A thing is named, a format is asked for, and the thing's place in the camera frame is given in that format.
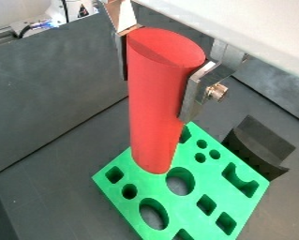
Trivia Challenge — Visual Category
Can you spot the black cable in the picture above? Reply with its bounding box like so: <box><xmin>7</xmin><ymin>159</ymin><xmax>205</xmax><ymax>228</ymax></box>
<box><xmin>17</xmin><ymin>24</ymin><xmax>34</xmax><ymax>39</ymax></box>

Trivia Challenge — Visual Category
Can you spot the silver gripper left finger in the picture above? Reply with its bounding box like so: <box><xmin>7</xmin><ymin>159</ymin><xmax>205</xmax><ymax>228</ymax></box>
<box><xmin>105</xmin><ymin>0</ymin><xmax>141</xmax><ymax>81</ymax></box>

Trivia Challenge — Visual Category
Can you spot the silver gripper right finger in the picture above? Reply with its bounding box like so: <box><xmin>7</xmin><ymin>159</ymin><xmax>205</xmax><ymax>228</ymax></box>
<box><xmin>178</xmin><ymin>39</ymin><xmax>248</xmax><ymax>123</ymax></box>

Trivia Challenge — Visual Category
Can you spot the red oval cylinder peg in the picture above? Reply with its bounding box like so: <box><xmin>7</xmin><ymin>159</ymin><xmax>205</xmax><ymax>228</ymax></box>
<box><xmin>128</xmin><ymin>27</ymin><xmax>206</xmax><ymax>173</ymax></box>

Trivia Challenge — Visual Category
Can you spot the green shape sorting board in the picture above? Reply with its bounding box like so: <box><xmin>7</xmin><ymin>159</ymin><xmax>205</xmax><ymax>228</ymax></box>
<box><xmin>93</xmin><ymin>123</ymin><xmax>270</xmax><ymax>240</ymax></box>

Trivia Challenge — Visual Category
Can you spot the black curved foam block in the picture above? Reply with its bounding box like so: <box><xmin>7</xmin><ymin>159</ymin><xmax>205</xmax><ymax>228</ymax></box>
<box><xmin>222</xmin><ymin>115</ymin><xmax>296</xmax><ymax>181</ymax></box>

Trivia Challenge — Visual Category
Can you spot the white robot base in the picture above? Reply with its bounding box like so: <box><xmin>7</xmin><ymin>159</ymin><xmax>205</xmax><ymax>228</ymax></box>
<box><xmin>0</xmin><ymin>0</ymin><xmax>98</xmax><ymax>40</ymax></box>

